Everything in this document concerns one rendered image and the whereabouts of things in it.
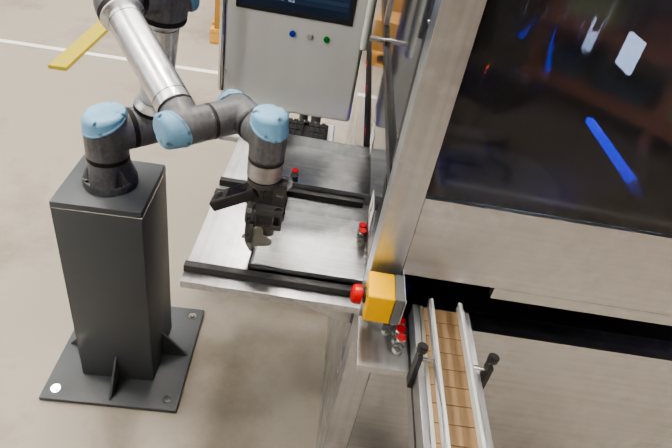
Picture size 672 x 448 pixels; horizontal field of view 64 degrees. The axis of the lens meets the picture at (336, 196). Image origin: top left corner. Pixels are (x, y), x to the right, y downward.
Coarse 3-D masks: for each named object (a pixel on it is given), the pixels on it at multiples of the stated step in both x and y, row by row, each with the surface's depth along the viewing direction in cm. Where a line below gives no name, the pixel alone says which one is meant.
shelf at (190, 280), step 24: (240, 144) 166; (240, 168) 156; (216, 216) 137; (240, 216) 139; (216, 240) 130; (240, 240) 131; (216, 264) 124; (240, 264) 125; (192, 288) 119; (216, 288) 119; (240, 288) 119; (264, 288) 120; (288, 288) 121
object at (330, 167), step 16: (288, 144) 170; (304, 144) 171; (320, 144) 170; (336, 144) 170; (288, 160) 163; (304, 160) 164; (320, 160) 166; (336, 160) 167; (352, 160) 169; (368, 160) 170; (288, 176) 156; (304, 176) 157; (320, 176) 159; (336, 176) 160; (352, 176) 161; (368, 176) 163; (336, 192) 149; (352, 192) 149; (368, 192) 156
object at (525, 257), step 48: (384, 0) 200; (384, 48) 161; (384, 96) 138; (432, 240) 105; (480, 240) 104; (528, 240) 104; (576, 240) 103; (624, 240) 102; (528, 288) 111; (576, 288) 110; (624, 288) 109
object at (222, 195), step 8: (240, 184) 118; (248, 184) 116; (216, 192) 120; (224, 192) 118; (232, 192) 116; (240, 192) 115; (248, 192) 114; (256, 192) 115; (216, 200) 116; (224, 200) 116; (232, 200) 116; (240, 200) 115; (248, 200) 115; (216, 208) 117
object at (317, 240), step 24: (288, 216) 141; (312, 216) 143; (336, 216) 144; (360, 216) 143; (288, 240) 134; (312, 240) 135; (336, 240) 137; (264, 264) 126; (288, 264) 127; (312, 264) 128; (336, 264) 129; (360, 264) 131
